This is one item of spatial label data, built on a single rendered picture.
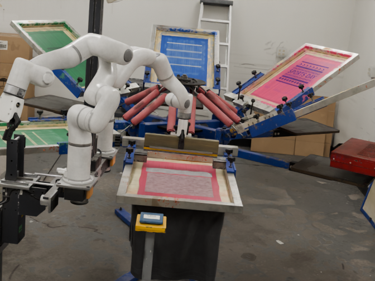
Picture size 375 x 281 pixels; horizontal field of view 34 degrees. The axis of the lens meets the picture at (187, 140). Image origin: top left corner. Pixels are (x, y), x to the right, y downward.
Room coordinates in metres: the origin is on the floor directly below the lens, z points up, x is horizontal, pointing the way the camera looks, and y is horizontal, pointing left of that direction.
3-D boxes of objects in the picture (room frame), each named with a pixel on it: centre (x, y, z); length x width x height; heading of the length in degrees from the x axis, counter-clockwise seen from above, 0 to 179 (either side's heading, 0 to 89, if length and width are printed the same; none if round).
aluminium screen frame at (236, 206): (3.03, 0.02, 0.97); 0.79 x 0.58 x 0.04; 2
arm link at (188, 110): (3.21, 0.06, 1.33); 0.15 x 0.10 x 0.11; 138
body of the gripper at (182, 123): (3.23, 0.03, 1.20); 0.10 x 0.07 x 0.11; 2
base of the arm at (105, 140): (2.81, 0.42, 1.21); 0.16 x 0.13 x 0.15; 86
